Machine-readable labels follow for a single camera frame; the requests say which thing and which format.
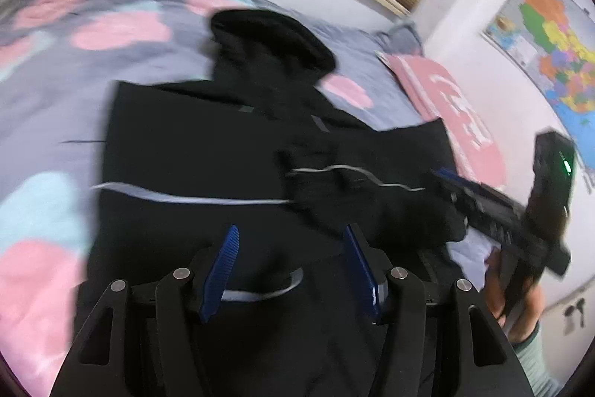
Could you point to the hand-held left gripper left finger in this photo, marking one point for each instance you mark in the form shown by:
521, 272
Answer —
222, 271

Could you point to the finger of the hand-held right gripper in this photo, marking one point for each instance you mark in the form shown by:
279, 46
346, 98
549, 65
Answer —
488, 204

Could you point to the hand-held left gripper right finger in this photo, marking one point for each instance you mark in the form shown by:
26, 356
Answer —
360, 266

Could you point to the black jacket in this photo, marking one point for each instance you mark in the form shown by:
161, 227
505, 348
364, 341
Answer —
209, 155

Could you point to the person's right forearm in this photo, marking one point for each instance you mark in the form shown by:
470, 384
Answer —
539, 364

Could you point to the person's right hand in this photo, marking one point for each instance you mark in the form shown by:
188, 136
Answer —
525, 313

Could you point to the pink pillow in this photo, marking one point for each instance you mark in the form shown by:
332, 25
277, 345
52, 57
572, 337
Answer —
446, 108

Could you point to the grey pillow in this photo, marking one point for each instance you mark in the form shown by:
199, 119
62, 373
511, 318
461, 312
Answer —
404, 36

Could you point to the grey floral bed blanket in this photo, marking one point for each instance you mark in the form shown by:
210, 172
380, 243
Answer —
56, 99

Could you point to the colourful wall map poster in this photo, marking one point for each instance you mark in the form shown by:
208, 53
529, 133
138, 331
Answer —
553, 43

